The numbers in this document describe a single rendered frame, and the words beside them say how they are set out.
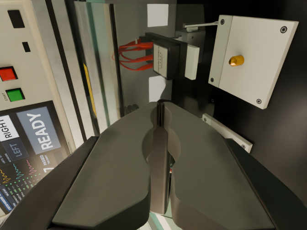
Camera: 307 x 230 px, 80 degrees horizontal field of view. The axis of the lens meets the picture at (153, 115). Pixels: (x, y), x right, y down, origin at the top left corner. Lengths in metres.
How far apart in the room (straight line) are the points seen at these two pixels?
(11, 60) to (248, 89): 0.43
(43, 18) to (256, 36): 0.35
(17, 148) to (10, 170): 0.06
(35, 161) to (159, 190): 0.36
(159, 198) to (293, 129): 0.29
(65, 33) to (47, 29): 0.02
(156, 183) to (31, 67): 0.30
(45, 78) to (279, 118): 0.43
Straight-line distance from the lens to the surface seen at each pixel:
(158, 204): 0.19
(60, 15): 0.34
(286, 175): 0.45
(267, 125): 0.43
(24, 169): 0.50
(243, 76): 0.42
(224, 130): 0.49
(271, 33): 0.38
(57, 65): 0.35
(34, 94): 0.40
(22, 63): 0.39
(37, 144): 0.46
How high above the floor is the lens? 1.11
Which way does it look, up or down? 23 degrees down
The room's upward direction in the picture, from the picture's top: 106 degrees counter-clockwise
